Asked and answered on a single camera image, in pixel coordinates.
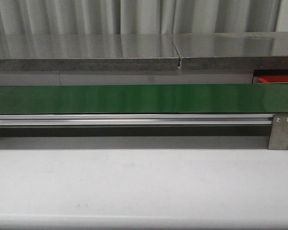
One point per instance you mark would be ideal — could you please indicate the right stainless steel counter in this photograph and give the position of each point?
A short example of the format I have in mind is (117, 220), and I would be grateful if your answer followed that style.
(233, 51)

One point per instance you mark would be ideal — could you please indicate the red plastic tray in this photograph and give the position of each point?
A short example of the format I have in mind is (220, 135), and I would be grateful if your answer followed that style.
(273, 79)

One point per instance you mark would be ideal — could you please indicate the grey pleated curtain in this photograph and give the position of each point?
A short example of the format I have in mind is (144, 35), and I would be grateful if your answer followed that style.
(136, 16)

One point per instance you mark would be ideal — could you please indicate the aluminium conveyor side rail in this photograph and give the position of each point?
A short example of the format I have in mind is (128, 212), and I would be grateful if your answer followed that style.
(135, 119)

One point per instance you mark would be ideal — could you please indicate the stainless steel counter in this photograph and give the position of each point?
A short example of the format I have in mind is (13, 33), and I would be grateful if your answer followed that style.
(87, 52)
(233, 51)

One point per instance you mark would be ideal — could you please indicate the steel conveyor support bracket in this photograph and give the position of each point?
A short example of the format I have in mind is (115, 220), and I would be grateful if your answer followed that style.
(279, 133)

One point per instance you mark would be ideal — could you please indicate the left stainless steel counter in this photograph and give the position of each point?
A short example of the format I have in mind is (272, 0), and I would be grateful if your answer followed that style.
(87, 52)

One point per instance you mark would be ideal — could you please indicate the green conveyor belt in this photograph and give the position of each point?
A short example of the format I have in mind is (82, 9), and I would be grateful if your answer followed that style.
(133, 99)

